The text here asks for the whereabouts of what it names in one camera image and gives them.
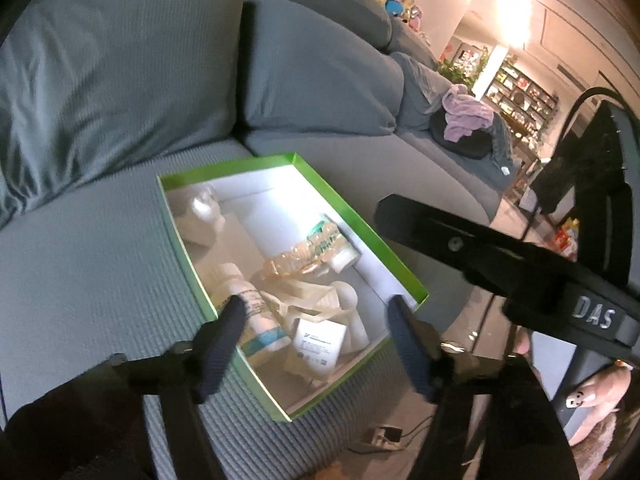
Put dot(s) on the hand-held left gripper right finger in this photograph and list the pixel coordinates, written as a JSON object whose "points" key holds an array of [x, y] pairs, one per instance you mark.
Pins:
{"points": [[410, 350]]}

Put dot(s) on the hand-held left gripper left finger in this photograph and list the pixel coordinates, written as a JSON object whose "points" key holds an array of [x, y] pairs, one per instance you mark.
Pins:
{"points": [[220, 350]]}

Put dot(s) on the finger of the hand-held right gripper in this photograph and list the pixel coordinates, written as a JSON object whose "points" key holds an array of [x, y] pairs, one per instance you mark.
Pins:
{"points": [[435, 235]]}

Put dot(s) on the small white pill bottle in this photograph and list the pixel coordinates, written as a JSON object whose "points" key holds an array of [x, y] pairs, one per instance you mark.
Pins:
{"points": [[260, 320]]}

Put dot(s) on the white plastic object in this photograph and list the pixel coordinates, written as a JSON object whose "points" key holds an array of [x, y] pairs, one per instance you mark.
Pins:
{"points": [[357, 330]]}

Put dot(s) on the white tagged cloth pouch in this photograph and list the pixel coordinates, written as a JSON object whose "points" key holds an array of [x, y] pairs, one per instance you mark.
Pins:
{"points": [[315, 347]]}

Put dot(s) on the clear hair claw clip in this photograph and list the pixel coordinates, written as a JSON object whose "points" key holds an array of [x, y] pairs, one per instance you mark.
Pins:
{"points": [[300, 295]]}

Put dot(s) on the large green label pill bottle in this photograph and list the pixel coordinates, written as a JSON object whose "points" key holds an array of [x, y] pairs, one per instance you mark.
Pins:
{"points": [[322, 227]]}

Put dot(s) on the clear plastic packet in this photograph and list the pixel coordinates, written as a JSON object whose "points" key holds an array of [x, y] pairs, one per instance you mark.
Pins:
{"points": [[200, 220]]}

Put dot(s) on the green cardboard box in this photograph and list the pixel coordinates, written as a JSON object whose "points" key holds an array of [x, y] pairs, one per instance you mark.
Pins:
{"points": [[280, 210]]}

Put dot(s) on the person's right hand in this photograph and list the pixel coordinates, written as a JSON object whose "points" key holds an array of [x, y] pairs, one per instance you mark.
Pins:
{"points": [[600, 390]]}

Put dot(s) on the colourful toy box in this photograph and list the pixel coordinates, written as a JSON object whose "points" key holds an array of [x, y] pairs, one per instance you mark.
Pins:
{"points": [[567, 237]]}

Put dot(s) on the power strip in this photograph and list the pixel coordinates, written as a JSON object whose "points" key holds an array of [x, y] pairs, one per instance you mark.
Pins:
{"points": [[382, 435]]}

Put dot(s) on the black round cushion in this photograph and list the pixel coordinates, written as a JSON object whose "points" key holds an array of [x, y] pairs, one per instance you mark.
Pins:
{"points": [[470, 147]]}

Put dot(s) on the purple cloth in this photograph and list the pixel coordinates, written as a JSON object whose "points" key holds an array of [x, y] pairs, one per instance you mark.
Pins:
{"points": [[465, 110]]}

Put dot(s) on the dark display shelf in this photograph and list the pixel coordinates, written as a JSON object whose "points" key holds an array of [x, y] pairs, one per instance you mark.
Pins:
{"points": [[525, 100]]}

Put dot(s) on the grey sofa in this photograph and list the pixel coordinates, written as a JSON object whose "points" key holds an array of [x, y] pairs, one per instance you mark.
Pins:
{"points": [[75, 270]]}

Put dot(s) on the green leafy plant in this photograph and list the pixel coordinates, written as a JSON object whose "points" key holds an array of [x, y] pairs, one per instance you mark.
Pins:
{"points": [[457, 67]]}

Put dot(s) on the grey sofa cushion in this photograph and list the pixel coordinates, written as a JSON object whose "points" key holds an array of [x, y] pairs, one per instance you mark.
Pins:
{"points": [[110, 85], [320, 70]]}

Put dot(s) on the bright wall lamp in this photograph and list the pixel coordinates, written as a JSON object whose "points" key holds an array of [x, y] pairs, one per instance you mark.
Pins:
{"points": [[512, 15]]}

